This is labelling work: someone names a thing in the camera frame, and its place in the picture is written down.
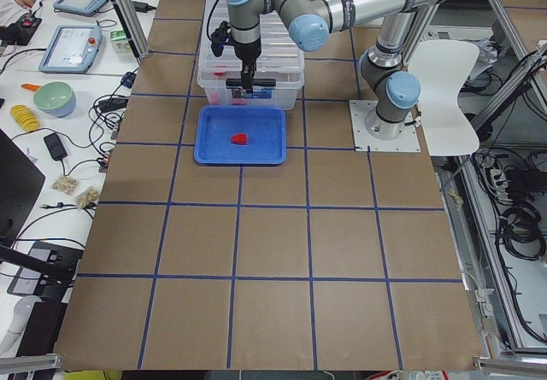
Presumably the black box latch handle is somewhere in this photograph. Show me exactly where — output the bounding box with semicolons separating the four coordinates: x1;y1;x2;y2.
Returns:
226;79;277;88

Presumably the green bowl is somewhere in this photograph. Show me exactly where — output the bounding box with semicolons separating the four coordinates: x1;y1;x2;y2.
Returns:
33;81;76;118

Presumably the orange toy carrot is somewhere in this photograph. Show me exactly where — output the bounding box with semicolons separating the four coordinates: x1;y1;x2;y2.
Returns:
21;83;41;92

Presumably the green white carton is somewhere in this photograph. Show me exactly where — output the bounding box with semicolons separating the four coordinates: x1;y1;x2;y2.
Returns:
109;30;132;54

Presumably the aluminium frame post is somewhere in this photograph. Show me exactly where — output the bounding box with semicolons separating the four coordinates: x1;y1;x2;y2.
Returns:
110;0;150;61

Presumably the clear plastic storage box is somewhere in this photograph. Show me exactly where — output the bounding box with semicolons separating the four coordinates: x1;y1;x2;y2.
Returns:
197;71;304;110

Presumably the yellow toy corn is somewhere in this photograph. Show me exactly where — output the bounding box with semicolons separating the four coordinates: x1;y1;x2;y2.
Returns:
9;104;40;132

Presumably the clear plastic box lid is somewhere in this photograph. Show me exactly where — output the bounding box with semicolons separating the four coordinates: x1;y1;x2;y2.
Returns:
197;0;304;91

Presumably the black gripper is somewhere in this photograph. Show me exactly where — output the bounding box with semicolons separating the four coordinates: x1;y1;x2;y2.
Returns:
210;21;262;94

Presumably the black power adapter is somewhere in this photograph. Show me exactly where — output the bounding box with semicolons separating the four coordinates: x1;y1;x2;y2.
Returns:
44;133;68;161

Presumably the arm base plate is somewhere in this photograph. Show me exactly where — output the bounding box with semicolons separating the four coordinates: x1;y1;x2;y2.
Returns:
349;100;421;153

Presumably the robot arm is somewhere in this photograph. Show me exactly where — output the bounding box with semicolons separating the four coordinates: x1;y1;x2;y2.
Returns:
208;0;445;140

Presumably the blue plastic tray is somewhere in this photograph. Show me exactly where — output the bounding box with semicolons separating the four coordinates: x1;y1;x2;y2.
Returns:
194;106;286;166

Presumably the white chair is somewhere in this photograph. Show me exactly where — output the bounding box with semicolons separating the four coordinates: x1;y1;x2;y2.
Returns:
408;39;479;156

